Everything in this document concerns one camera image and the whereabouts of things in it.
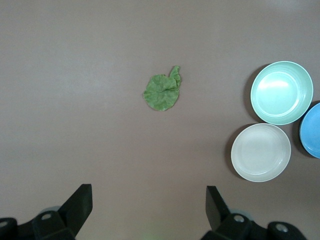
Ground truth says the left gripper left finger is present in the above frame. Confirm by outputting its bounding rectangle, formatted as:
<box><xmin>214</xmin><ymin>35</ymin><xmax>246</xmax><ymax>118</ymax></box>
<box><xmin>0</xmin><ymin>184</ymin><xmax>94</xmax><ymax>240</ymax></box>

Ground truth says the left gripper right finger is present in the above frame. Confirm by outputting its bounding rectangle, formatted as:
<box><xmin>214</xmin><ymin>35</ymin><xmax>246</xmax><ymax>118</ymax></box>
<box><xmin>201</xmin><ymin>185</ymin><xmax>307</xmax><ymax>240</ymax></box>

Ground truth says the green lettuce leaf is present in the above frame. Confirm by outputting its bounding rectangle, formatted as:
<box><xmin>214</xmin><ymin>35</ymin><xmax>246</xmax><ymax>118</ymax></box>
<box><xmin>143</xmin><ymin>65</ymin><xmax>183</xmax><ymax>113</ymax></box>

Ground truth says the beige plate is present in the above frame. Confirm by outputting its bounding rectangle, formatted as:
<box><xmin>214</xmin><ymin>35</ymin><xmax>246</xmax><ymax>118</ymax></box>
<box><xmin>230</xmin><ymin>123</ymin><xmax>292</xmax><ymax>183</ymax></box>

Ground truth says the blue plate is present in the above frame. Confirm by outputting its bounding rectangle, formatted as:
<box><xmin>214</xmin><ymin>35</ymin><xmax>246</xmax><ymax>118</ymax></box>
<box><xmin>299</xmin><ymin>102</ymin><xmax>320</xmax><ymax>159</ymax></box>

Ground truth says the brown table cover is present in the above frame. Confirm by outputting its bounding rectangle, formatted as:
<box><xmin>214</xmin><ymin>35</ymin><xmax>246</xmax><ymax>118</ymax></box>
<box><xmin>0</xmin><ymin>0</ymin><xmax>320</xmax><ymax>240</ymax></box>

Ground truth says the light green plate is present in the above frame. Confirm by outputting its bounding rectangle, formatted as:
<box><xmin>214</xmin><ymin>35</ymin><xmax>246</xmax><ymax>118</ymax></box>
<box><xmin>250</xmin><ymin>60</ymin><xmax>314</xmax><ymax>126</ymax></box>

